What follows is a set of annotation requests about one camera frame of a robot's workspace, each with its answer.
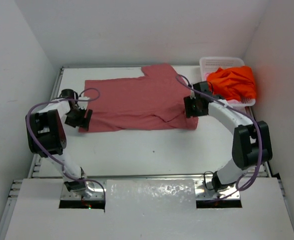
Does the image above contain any metal base plate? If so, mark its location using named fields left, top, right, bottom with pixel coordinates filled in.
left=59, top=177, right=106, bottom=210
left=194, top=178, right=242, bottom=209

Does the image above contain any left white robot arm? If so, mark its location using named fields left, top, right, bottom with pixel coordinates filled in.
left=26, top=89, right=94, bottom=199

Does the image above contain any pink red t-shirt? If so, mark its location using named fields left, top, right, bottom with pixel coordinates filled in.
left=84, top=63, right=198, bottom=133

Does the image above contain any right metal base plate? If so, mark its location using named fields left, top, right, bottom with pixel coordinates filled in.
left=194, top=178, right=242, bottom=209

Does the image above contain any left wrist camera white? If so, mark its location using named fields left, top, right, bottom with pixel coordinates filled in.
left=75, top=96, right=91, bottom=103

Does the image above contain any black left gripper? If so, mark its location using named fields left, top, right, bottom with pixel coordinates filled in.
left=65, top=106, right=91, bottom=131

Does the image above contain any white plastic basket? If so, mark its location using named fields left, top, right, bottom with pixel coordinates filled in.
left=199, top=56, right=257, bottom=108

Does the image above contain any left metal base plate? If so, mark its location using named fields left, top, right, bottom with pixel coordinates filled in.
left=59, top=177, right=106, bottom=210

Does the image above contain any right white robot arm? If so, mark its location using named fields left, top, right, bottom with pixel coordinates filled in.
left=183, top=82, right=273, bottom=192

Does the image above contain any orange t-shirt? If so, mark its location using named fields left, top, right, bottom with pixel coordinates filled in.
left=206, top=66, right=257, bottom=102

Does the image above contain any white front cover panel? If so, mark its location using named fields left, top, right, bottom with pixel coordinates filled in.
left=6, top=178, right=294, bottom=240

